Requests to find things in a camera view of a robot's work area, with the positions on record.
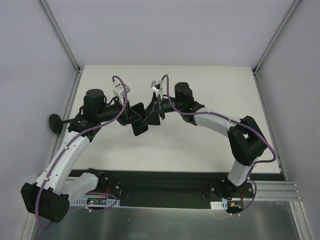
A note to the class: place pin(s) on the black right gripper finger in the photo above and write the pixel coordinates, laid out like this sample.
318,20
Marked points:
151,108
152,118

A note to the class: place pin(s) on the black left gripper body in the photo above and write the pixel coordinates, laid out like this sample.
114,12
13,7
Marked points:
125,112

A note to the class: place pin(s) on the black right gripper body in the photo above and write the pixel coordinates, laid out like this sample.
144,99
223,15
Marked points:
160,107

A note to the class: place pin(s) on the black smartphone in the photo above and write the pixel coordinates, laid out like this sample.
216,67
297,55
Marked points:
140,122

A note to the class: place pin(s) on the black round-base phone stand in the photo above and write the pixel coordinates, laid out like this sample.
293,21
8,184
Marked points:
56,123

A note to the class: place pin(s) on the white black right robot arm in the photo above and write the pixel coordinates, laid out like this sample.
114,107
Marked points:
244,135

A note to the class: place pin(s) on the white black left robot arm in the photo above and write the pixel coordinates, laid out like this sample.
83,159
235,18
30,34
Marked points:
50,196

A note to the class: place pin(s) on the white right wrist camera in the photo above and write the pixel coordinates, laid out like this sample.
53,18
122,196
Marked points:
157,86

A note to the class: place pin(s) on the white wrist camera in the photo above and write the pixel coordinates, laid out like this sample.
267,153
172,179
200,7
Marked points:
157,86
118,91

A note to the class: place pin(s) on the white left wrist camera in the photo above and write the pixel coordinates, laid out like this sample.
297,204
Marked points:
118,91

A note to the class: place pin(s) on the aluminium left frame post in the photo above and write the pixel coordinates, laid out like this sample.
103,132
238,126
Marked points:
59,34

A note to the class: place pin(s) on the aluminium frame post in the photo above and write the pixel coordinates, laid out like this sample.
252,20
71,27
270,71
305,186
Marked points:
276,35
59,34

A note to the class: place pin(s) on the white left cable duct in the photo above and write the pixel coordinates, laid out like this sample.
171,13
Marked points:
85,201

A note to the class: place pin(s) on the white cable duct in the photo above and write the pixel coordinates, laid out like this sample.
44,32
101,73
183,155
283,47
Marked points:
219,205
85,201

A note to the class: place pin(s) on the white right cable duct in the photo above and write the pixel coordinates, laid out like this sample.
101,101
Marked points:
219,205

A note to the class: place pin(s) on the aluminium right frame post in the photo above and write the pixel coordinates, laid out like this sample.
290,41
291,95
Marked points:
276,35

